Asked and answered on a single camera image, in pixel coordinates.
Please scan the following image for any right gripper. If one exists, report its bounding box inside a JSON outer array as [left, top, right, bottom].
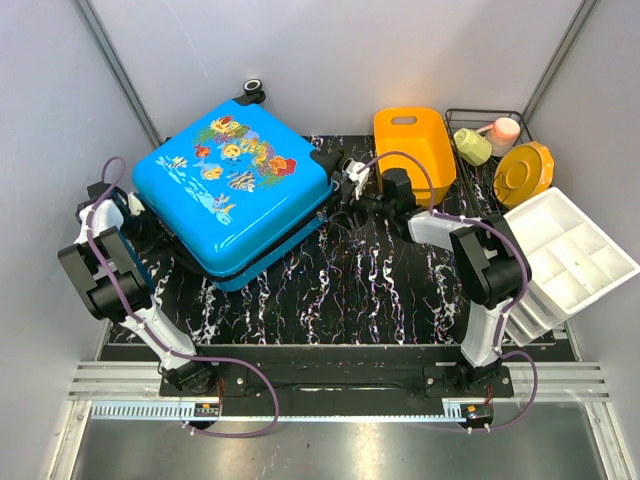
[[328, 181, 394, 233]]

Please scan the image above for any blue fish-print suitcase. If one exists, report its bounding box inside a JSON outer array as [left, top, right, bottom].
[[132, 79, 344, 292]]

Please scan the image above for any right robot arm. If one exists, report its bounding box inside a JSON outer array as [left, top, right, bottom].
[[331, 168, 531, 397]]

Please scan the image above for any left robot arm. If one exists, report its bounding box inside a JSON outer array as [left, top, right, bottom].
[[58, 181, 216, 396]]

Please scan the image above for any orange plastic basket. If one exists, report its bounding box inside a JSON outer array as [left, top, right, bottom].
[[373, 107, 457, 205]]

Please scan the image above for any green cup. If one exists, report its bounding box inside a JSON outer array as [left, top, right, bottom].
[[453, 128, 493, 166]]

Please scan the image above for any pink cup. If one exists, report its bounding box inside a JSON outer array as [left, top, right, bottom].
[[476, 117, 521, 157]]

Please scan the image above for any yellow plate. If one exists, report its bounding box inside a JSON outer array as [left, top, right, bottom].
[[493, 141, 555, 209]]

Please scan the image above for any white drawer organizer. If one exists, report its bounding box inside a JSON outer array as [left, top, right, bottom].
[[505, 187, 639, 347]]

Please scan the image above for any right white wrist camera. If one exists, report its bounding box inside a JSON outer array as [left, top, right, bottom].
[[343, 159, 370, 200]]

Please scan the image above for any black wire dish rack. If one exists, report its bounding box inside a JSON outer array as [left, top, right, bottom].
[[443, 108, 533, 217]]

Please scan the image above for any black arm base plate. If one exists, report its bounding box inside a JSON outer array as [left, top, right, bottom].
[[158, 343, 514, 419]]

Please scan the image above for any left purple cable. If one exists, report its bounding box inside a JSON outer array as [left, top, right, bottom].
[[84, 156, 282, 440]]

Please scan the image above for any purple cable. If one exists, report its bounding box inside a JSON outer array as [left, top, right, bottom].
[[362, 150, 539, 434], [84, 156, 282, 440]]

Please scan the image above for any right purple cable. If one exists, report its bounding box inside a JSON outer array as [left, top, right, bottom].
[[362, 150, 539, 434]]

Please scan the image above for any aluminium rail frame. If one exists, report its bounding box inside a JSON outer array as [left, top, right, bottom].
[[47, 361, 638, 479]]

